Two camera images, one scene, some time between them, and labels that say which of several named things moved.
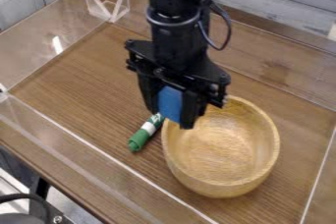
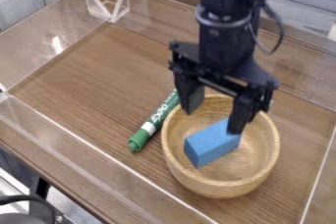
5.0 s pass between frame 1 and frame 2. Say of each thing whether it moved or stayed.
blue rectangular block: moved
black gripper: moved
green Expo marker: stayed
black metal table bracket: stayed
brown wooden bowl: stayed
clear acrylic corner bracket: stayed
